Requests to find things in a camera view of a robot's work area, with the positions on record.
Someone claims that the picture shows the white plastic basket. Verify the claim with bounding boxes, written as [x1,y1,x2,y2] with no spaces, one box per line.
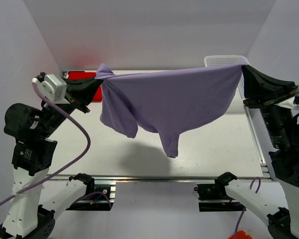
[204,55,249,101]

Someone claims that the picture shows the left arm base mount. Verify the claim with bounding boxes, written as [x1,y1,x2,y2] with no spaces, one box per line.
[66,184,116,211]

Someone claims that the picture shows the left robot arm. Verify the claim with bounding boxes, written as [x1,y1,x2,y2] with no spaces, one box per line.
[0,73,102,239]

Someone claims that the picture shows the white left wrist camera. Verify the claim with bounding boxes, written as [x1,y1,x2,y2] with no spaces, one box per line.
[32,73,69,104]

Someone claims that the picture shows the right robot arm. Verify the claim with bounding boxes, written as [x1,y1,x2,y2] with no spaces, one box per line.
[214,65,299,239]

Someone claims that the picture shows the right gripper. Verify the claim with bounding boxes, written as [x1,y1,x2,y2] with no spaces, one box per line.
[242,62,298,148]

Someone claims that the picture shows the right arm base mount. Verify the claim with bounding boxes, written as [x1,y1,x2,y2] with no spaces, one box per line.
[194,184,244,212]

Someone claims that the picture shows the orange object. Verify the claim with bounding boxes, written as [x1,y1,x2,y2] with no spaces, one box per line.
[229,231,253,239]

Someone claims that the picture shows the folded red t shirt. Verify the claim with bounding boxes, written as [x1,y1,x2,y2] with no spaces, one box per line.
[65,71,103,105]

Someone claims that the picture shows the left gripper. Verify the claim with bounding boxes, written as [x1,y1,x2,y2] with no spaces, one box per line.
[37,74,103,137]

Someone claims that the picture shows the purple t shirt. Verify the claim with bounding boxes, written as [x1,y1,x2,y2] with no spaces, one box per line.
[96,64,242,158]

